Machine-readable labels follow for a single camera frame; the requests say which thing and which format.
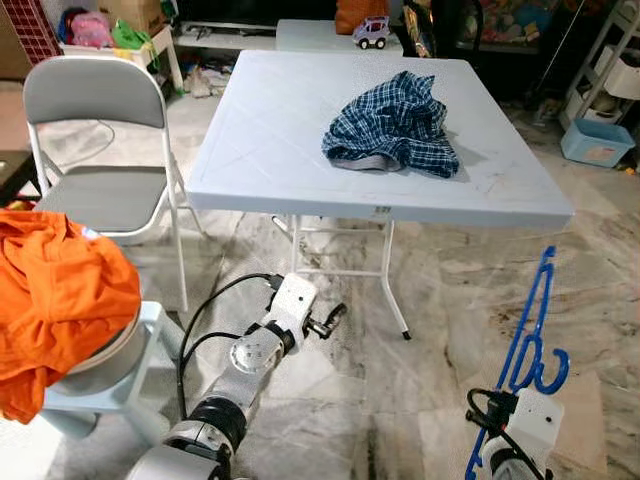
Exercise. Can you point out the orange shirt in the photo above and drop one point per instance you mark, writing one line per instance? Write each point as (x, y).
(60, 290)

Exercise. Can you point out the white folding table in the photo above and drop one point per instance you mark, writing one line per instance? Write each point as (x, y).
(280, 130)

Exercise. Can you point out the orange bag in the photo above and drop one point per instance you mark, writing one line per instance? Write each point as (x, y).
(360, 12)

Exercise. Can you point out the white toy shelf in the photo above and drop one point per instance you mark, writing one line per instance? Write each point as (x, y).
(160, 60)

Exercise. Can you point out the brown cardboard box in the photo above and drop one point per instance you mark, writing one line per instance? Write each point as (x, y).
(130, 10)

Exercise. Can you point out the green bag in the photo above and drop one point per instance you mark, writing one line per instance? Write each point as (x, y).
(130, 35)

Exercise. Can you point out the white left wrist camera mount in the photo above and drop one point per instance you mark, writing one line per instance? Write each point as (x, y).
(293, 298)

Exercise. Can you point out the white low shelf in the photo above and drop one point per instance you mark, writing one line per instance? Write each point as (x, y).
(225, 30)

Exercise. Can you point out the pink backpack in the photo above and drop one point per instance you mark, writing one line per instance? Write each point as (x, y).
(90, 28)

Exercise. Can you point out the scattered floor toys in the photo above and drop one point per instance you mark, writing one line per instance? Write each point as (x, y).
(208, 82)

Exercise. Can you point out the dark toy cabinet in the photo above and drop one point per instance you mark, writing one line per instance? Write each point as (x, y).
(530, 22)

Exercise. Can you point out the blue plastic hanger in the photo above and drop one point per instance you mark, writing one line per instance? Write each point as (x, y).
(546, 275)

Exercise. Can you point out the light grey side table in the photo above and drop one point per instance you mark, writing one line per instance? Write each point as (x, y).
(310, 38)

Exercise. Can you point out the light blue plastic bin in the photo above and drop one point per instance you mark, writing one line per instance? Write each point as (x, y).
(597, 145)

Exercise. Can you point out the white storage shelf unit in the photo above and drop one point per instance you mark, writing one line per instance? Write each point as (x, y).
(612, 85)

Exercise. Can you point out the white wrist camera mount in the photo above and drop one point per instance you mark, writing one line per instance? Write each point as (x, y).
(535, 425)
(293, 298)

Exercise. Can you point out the toy car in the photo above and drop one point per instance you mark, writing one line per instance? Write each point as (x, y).
(370, 33)

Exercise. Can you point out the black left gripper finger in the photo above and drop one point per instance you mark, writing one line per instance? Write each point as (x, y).
(328, 320)

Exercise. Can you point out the grey round basin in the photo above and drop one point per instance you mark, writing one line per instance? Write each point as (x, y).
(110, 365)

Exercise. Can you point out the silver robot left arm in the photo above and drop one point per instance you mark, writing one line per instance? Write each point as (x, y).
(255, 355)

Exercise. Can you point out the blue plaid shirt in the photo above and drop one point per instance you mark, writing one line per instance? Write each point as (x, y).
(390, 125)

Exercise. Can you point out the grey folding chair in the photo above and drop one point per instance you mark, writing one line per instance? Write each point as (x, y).
(90, 90)

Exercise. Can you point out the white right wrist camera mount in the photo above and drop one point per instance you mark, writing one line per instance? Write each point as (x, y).
(535, 425)

